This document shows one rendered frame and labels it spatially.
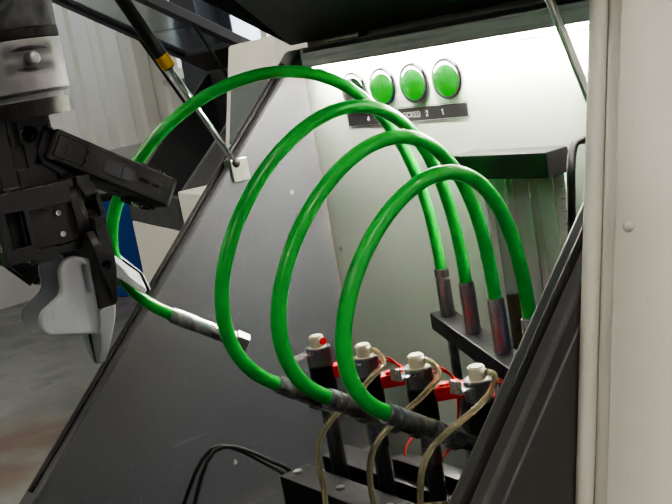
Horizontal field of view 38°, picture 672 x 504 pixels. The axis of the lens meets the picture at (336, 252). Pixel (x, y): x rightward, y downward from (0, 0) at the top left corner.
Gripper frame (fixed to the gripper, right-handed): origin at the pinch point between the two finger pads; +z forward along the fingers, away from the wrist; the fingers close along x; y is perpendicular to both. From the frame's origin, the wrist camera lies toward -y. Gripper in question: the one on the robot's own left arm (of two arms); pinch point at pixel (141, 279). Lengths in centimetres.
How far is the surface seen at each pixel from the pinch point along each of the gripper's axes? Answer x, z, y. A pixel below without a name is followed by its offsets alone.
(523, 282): 17.3, 31.5, -22.1
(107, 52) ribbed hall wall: -692, -230, -70
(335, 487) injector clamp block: 1.7, 30.4, 5.8
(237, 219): 18.0, 6.5, -11.3
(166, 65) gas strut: -20.4, -16.9, -22.8
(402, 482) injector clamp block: 3.5, 35.7, 0.9
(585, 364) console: 30, 37, -18
